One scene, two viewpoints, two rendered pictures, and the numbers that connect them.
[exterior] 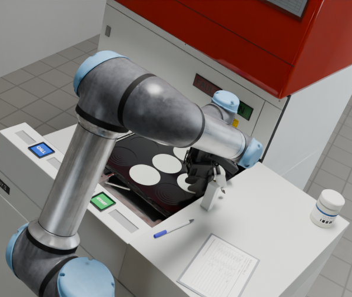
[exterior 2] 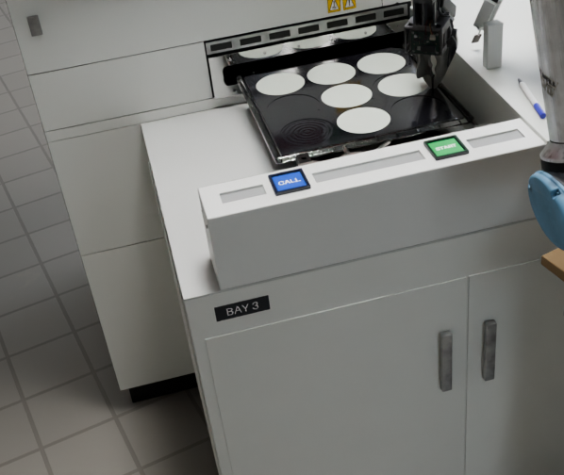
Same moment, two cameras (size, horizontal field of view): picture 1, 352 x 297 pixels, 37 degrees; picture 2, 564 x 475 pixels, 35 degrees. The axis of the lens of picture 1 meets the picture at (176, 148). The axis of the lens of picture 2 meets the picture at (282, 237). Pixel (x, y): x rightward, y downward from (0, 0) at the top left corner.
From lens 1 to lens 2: 1.22 m
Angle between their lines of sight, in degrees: 33
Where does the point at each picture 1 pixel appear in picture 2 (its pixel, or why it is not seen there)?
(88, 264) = not seen: outside the picture
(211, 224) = (531, 70)
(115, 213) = (473, 143)
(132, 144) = (283, 115)
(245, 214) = (518, 40)
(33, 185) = (324, 237)
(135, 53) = (113, 20)
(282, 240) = not seen: outside the picture
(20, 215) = (309, 317)
